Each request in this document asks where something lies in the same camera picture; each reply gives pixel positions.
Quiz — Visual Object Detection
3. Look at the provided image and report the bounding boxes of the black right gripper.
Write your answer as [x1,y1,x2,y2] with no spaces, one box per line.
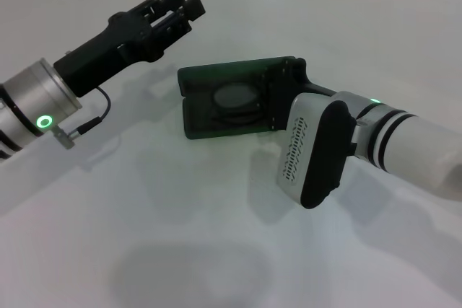
[257,56,339,132]

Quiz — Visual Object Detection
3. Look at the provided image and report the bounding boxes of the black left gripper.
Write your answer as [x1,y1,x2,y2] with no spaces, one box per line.
[53,0,207,98]

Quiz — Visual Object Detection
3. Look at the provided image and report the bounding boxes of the black glasses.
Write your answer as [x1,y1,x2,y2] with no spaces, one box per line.
[209,82,270,127]

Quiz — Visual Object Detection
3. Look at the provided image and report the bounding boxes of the green glasses case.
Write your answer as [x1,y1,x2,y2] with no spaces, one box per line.
[177,56,308,140]

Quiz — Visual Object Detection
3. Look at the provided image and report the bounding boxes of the left arm cable with plug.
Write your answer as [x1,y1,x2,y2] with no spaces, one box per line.
[53,86,111,150]

